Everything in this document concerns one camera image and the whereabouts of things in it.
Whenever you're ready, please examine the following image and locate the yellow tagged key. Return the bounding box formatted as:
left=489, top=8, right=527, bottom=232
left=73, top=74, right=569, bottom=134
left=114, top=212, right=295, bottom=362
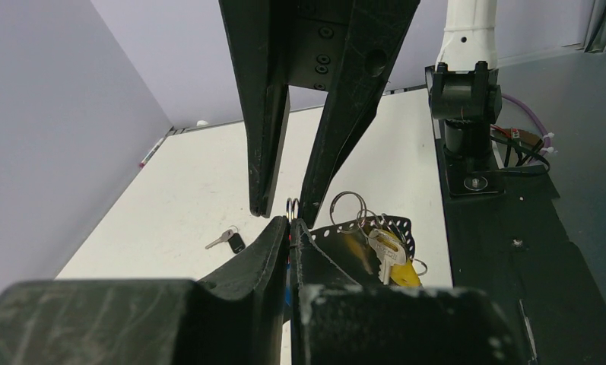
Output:
left=368, top=228, right=422, bottom=287

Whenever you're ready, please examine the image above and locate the red white marker pen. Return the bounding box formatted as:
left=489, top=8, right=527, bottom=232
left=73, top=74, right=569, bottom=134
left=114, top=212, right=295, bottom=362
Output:
left=138, top=136, right=167, bottom=169

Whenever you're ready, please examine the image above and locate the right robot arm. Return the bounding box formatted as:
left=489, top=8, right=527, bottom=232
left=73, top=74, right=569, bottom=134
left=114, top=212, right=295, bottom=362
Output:
left=219, top=1, right=502, bottom=227

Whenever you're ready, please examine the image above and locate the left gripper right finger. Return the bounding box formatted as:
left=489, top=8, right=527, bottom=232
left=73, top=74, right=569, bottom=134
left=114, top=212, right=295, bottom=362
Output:
left=290, top=219, right=526, bottom=364

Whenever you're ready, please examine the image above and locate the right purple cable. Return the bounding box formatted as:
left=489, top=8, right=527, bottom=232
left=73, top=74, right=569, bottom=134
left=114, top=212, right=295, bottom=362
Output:
left=501, top=93, right=556, bottom=154

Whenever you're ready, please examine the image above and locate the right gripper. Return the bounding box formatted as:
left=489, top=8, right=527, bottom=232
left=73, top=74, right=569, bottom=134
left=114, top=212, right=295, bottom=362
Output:
left=219, top=0, right=419, bottom=227

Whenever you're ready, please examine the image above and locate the aluminium frame rail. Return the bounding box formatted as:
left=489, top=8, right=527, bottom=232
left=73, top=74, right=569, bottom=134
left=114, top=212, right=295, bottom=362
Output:
left=582, top=0, right=606, bottom=53

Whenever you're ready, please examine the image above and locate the black tagged key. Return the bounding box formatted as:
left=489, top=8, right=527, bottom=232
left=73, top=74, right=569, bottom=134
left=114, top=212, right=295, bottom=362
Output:
left=205, top=226, right=246, bottom=254

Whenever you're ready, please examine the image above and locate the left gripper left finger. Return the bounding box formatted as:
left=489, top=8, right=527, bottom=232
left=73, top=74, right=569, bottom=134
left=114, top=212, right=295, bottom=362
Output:
left=0, top=217, right=289, bottom=364

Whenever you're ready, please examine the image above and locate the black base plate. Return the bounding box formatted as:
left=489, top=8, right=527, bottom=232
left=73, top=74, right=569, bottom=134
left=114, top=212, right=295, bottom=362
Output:
left=430, top=120, right=606, bottom=365

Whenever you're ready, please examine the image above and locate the metal key ring plate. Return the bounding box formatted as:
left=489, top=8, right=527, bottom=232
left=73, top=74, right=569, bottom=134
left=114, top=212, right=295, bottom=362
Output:
left=311, top=191, right=428, bottom=287

